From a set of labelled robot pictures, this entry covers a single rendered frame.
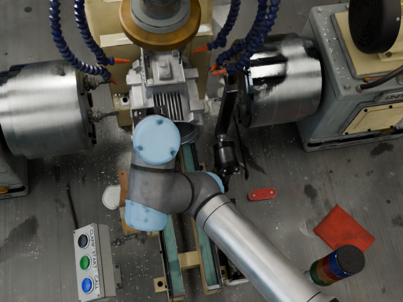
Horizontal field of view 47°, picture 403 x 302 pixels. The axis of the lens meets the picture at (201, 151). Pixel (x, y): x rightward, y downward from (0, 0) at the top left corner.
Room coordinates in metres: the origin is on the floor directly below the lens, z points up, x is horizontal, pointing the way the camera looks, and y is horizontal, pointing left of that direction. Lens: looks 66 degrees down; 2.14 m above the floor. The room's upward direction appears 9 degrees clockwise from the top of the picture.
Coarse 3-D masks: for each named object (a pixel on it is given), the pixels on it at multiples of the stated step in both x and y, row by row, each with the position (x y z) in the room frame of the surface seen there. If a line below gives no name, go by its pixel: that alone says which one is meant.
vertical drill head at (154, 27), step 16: (128, 0) 0.68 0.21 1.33; (144, 0) 0.63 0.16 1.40; (160, 0) 0.63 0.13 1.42; (176, 0) 0.65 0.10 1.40; (192, 0) 0.71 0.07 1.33; (128, 16) 0.64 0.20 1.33; (144, 16) 0.63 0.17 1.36; (160, 16) 0.63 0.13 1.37; (176, 16) 0.64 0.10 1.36; (192, 16) 0.67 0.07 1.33; (128, 32) 0.60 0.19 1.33; (144, 32) 0.60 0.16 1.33; (160, 32) 0.61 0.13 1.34; (176, 32) 0.62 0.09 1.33; (192, 32) 0.63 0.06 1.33; (144, 48) 0.58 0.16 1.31; (160, 48) 0.58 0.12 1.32; (176, 48) 0.59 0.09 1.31
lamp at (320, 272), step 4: (324, 256) 0.24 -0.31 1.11; (320, 260) 0.24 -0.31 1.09; (320, 264) 0.22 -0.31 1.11; (316, 268) 0.22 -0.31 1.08; (320, 268) 0.21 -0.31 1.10; (320, 272) 0.21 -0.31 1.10; (320, 276) 0.20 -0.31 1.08; (324, 276) 0.20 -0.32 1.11; (324, 280) 0.19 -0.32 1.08; (328, 280) 0.19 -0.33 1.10; (332, 280) 0.19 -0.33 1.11; (336, 280) 0.19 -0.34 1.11
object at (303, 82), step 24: (264, 48) 0.75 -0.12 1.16; (288, 48) 0.76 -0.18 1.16; (312, 48) 0.78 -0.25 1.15; (240, 72) 0.70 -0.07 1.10; (264, 72) 0.68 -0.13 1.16; (288, 72) 0.69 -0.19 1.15; (312, 72) 0.71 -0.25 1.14; (240, 96) 0.64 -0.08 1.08; (264, 96) 0.63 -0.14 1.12; (288, 96) 0.64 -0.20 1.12; (312, 96) 0.67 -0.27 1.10; (240, 120) 0.63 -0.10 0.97; (264, 120) 0.60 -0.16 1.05; (288, 120) 0.62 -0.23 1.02
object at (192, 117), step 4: (184, 56) 0.73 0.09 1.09; (184, 60) 0.72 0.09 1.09; (136, 64) 0.68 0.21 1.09; (140, 64) 0.68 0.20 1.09; (184, 64) 0.71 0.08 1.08; (188, 64) 0.72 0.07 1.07; (136, 68) 0.67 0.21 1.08; (140, 68) 0.68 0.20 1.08; (192, 112) 0.56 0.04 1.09; (188, 116) 0.55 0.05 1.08; (192, 116) 0.55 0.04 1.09; (196, 116) 0.56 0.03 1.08; (188, 120) 0.54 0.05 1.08; (192, 120) 0.54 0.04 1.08; (196, 120) 0.55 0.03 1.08; (192, 140) 0.54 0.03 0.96; (196, 140) 0.55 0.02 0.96
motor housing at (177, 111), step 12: (132, 72) 0.68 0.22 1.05; (192, 84) 0.66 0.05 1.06; (132, 96) 0.61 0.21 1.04; (144, 96) 0.60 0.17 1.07; (156, 96) 0.58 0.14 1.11; (168, 96) 0.59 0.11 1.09; (180, 96) 0.60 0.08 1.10; (192, 96) 0.62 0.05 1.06; (168, 108) 0.55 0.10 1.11; (180, 108) 0.57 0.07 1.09; (180, 120) 0.53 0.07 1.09; (180, 132) 0.57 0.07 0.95; (192, 132) 0.56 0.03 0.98
